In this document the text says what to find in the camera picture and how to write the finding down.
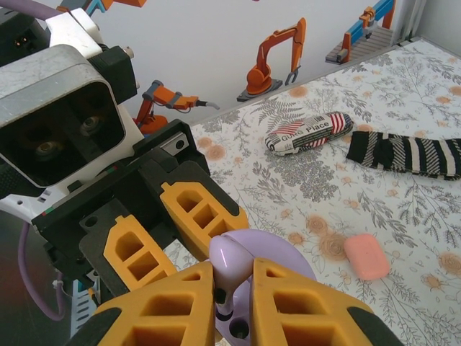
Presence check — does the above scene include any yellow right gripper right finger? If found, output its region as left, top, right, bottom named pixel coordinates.
left=251, top=257, right=403, bottom=346

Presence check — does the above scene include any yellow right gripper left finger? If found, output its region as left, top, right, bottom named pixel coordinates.
left=66, top=261, right=218, bottom=346

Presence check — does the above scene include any purple wireless earbud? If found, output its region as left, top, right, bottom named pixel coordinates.
left=209, top=233, right=254, bottom=318

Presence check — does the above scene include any purple earbud charging case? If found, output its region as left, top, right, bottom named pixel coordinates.
left=208, top=229, right=318, bottom=346

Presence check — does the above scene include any flag print glasses case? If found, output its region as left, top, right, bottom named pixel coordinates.
left=264, top=111, right=356, bottom=158

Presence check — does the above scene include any black striped sock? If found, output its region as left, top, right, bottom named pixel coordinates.
left=346, top=130, right=461, bottom=182

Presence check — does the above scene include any floral print table mat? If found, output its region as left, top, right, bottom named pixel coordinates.
left=169, top=37, right=461, bottom=346

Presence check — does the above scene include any white slotted cable duct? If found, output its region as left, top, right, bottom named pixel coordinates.
left=70, top=277, right=101, bottom=337

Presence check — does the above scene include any orange welding robot wall sticker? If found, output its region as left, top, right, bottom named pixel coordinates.
left=135, top=79, right=221, bottom=136

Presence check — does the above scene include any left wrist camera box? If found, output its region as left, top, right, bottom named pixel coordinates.
left=0, top=9, right=145, bottom=217

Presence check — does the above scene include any orange claw arm wall sticker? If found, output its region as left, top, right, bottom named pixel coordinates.
left=236, top=17, right=307, bottom=103

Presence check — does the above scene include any orange block wall sticker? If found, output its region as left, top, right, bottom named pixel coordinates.
left=57, top=0, right=148, bottom=17

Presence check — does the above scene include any blue gantry wall sticker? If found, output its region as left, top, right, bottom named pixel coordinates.
left=325, top=0, right=397, bottom=66

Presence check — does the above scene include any aluminium frame post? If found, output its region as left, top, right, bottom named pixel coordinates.
left=395, top=0, right=423, bottom=43

